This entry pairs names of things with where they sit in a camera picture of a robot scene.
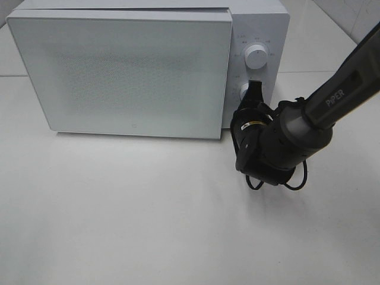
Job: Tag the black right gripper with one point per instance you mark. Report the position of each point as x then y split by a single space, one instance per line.
251 112

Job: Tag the white timer knob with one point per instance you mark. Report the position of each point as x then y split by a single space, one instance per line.
243 91

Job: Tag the white microwave door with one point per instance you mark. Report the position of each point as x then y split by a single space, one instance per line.
144 73

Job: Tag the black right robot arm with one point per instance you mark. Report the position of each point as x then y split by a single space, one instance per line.
272 145

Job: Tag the upper white power knob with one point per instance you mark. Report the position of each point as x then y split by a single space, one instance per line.
256 55

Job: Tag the white microwave oven body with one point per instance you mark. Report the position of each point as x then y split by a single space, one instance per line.
252 21

